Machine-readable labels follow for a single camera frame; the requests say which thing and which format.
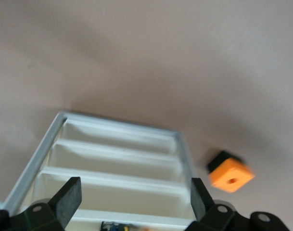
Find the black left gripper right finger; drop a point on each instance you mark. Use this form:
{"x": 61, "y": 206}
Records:
{"x": 200, "y": 202}

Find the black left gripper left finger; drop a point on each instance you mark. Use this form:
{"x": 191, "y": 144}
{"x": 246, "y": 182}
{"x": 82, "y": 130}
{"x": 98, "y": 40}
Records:
{"x": 64, "y": 199}

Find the yellow push button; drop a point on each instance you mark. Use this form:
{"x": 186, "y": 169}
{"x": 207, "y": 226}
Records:
{"x": 110, "y": 226}

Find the white drawer cabinet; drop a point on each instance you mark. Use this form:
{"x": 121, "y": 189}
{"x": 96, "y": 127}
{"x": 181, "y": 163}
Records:
{"x": 35, "y": 168}

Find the orange box with hole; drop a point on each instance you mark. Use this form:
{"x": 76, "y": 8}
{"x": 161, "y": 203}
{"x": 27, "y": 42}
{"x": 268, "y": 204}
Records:
{"x": 223, "y": 173}

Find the brown table cover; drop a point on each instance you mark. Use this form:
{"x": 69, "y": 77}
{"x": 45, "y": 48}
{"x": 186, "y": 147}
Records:
{"x": 146, "y": 60}

